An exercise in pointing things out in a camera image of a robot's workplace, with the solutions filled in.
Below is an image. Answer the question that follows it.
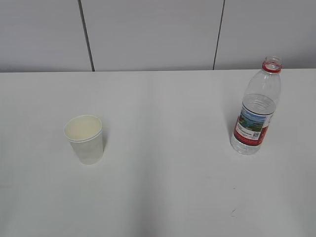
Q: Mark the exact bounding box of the white paper cup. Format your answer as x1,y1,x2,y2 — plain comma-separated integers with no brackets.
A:
64,115,104,165

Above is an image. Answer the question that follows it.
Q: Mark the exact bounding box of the clear plastic water bottle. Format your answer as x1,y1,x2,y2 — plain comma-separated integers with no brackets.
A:
230,56,282,155

